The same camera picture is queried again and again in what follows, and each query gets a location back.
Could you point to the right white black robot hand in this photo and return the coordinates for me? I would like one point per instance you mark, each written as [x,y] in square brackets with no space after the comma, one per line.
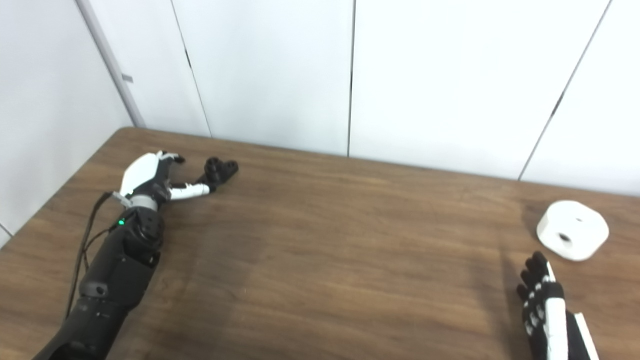
[555,325]

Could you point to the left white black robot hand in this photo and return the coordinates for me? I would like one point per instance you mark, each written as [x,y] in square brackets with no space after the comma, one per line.
[140,172]

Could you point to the black flanged holder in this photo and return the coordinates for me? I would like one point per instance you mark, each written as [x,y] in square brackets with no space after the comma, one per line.
[220,170]

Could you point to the round white piece with hole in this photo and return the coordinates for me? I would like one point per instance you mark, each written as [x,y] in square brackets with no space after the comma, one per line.
[575,230]

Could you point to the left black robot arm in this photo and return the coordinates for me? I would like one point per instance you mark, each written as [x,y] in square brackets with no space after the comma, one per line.
[115,280]

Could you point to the small grey tag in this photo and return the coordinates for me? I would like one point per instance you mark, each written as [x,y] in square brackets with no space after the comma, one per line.
[128,78]

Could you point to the grey wall corner strip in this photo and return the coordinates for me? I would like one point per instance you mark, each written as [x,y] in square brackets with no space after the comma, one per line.
[110,65]

